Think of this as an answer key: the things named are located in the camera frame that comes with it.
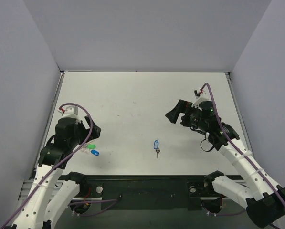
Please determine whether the silver key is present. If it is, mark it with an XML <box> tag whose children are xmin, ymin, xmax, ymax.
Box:
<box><xmin>156</xmin><ymin>148</ymin><xmax>160</xmax><ymax>159</ymax></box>

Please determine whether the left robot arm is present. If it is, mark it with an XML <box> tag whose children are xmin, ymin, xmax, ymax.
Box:
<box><xmin>2</xmin><ymin>114</ymin><xmax>101</xmax><ymax>229</ymax></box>

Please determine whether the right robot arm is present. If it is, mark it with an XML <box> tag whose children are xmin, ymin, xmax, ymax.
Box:
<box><xmin>165</xmin><ymin>100</ymin><xmax>285</xmax><ymax>228</ymax></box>

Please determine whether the bunch of keys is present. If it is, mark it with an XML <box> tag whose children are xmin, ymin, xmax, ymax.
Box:
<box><xmin>80</xmin><ymin>144</ymin><xmax>89</xmax><ymax>154</ymax></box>

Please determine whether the dark blue key tag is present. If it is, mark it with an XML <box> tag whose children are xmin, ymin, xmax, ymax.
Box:
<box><xmin>91</xmin><ymin>149</ymin><xmax>100</xmax><ymax>156</ymax></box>

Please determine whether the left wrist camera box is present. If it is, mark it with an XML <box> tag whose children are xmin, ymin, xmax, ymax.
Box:
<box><xmin>64</xmin><ymin>105</ymin><xmax>78</xmax><ymax>116</ymax></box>

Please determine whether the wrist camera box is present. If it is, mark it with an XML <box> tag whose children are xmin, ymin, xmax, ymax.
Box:
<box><xmin>194</xmin><ymin>90</ymin><xmax>209</xmax><ymax>101</ymax></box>
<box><xmin>64</xmin><ymin>105</ymin><xmax>78</xmax><ymax>116</ymax></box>

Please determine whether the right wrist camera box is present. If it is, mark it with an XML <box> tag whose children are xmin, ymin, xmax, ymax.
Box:
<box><xmin>194</xmin><ymin>90</ymin><xmax>209</xmax><ymax>101</ymax></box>

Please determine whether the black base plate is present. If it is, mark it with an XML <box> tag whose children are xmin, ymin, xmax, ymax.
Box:
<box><xmin>73</xmin><ymin>175</ymin><xmax>227</xmax><ymax>210</ymax></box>

